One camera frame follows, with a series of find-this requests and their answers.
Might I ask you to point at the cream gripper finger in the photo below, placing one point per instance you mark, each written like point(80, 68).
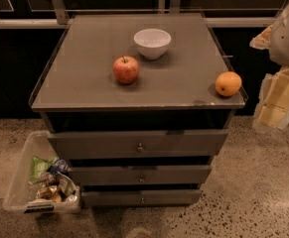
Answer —
point(262, 40)

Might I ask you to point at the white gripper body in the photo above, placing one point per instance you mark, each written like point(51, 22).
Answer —
point(287, 40)

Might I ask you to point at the grey bottom drawer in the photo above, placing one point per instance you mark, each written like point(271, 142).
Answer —
point(141, 198)

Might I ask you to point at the grey drawer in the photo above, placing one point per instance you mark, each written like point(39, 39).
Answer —
point(141, 198)
point(132, 175)
point(137, 144)

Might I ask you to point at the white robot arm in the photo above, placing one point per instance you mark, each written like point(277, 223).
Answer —
point(279, 39)

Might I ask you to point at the grey middle drawer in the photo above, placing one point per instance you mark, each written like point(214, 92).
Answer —
point(132, 175)

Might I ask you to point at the grey drawer cabinet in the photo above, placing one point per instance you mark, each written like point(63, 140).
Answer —
point(131, 104)

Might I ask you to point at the grey top drawer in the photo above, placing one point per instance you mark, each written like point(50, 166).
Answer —
point(137, 144)

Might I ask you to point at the orange fruit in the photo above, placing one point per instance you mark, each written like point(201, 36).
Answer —
point(228, 83)

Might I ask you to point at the white ceramic bowl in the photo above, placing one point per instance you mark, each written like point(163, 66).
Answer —
point(152, 43)

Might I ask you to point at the red apple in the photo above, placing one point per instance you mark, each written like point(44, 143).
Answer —
point(126, 69)

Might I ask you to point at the blue snack packet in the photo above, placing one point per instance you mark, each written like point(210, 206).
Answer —
point(59, 166)

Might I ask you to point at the gold foil snack packet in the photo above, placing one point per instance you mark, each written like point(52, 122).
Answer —
point(50, 193)

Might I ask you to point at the green snack bag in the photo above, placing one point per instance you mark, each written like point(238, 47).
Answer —
point(39, 166)

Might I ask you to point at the clear plastic bin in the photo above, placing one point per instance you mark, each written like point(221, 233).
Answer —
point(20, 196)

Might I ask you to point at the metal railing frame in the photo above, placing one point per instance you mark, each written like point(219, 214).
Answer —
point(58, 7)

